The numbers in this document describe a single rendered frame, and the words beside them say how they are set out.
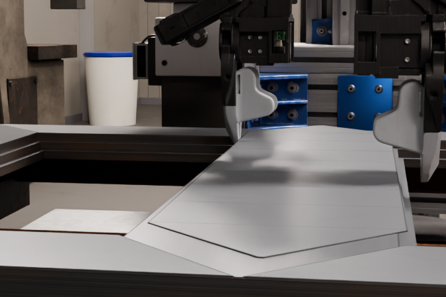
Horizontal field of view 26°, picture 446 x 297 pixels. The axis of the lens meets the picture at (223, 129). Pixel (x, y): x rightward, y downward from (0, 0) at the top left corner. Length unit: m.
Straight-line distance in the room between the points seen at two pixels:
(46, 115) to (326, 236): 5.56
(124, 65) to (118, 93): 0.28
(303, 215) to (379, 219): 0.06
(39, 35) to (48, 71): 2.68
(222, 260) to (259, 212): 0.14
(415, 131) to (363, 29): 0.10
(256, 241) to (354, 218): 0.10
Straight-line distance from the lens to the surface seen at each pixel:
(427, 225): 1.37
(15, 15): 5.85
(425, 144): 0.87
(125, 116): 9.25
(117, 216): 1.55
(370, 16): 0.85
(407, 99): 0.87
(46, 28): 9.00
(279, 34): 1.13
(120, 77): 9.17
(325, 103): 1.58
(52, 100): 6.23
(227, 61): 1.11
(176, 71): 1.49
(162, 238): 0.64
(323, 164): 0.96
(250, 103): 1.13
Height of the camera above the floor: 0.99
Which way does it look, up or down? 6 degrees down
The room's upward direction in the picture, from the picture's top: straight up
